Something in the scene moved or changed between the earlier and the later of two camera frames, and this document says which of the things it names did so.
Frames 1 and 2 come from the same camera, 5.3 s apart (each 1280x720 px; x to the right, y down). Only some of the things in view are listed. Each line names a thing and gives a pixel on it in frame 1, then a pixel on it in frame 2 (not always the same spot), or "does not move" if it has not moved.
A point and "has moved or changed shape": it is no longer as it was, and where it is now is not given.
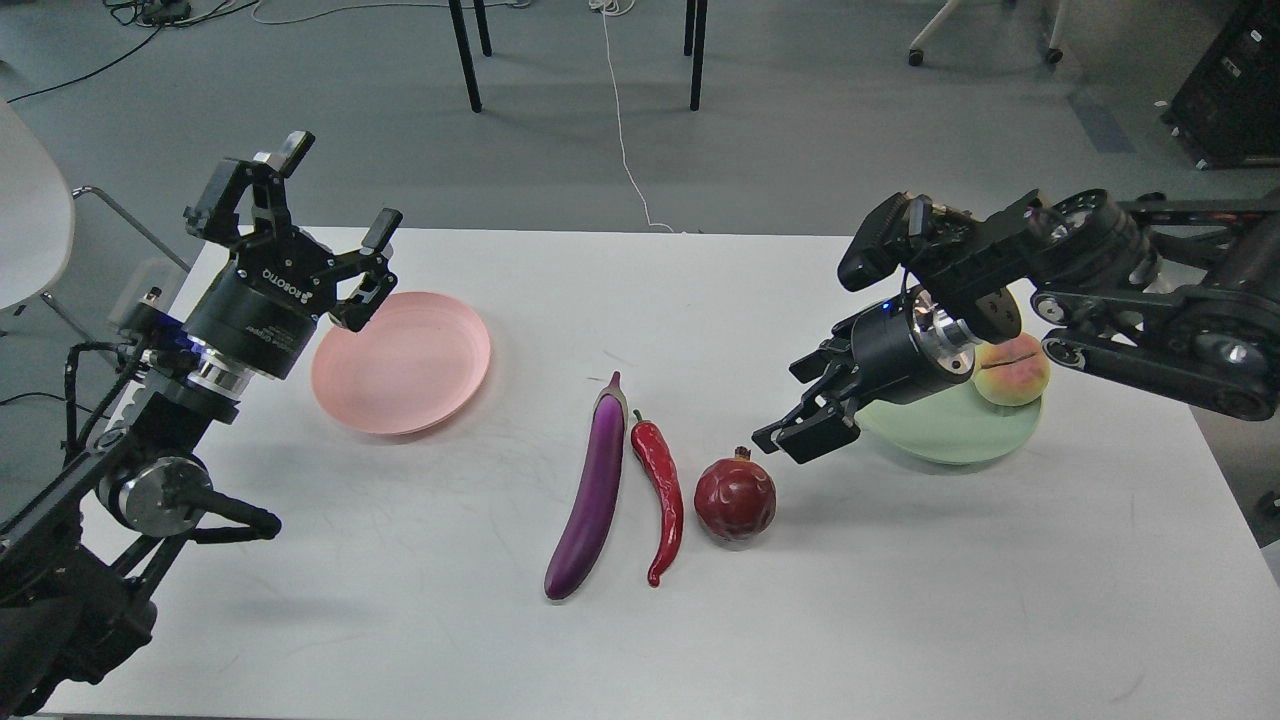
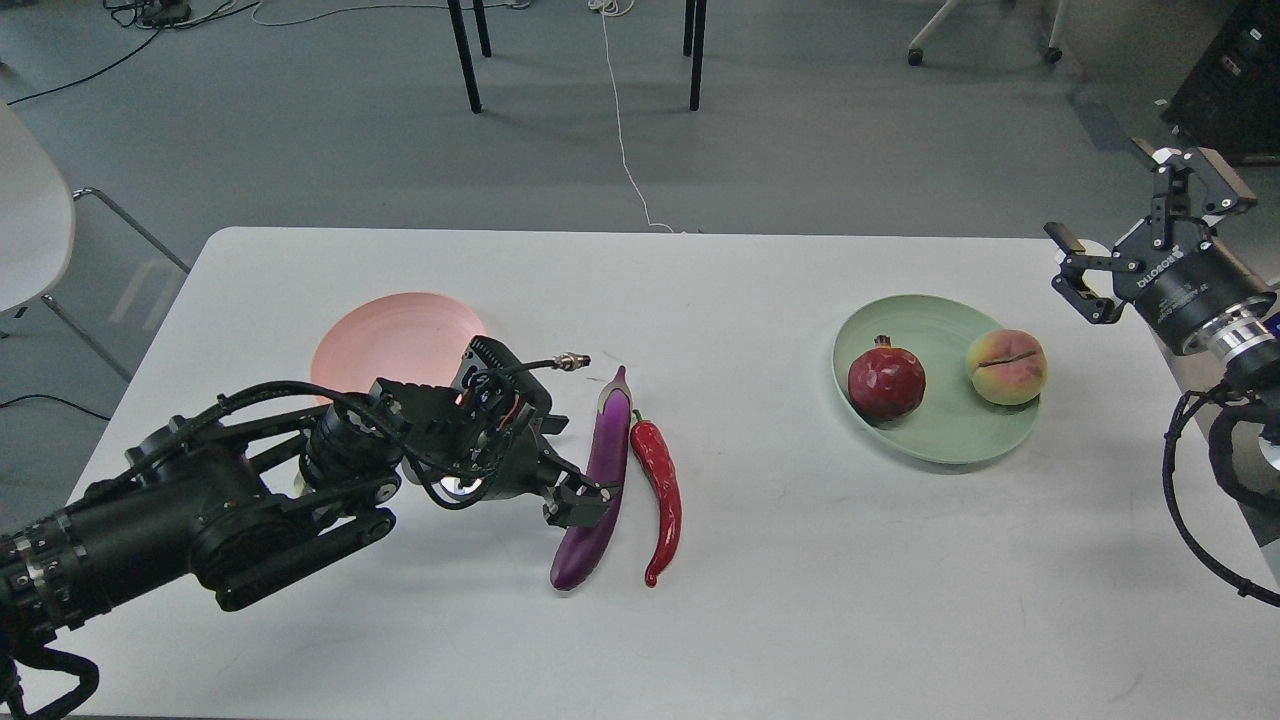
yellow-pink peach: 1013,372 does not move
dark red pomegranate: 735,498 has moved or changed shape
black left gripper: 261,312 to 530,465
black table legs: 690,5 does not move
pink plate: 418,359 does not move
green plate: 955,425 does not move
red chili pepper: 649,448 does not move
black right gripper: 899,348 to 1172,265
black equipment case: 1226,114 does not move
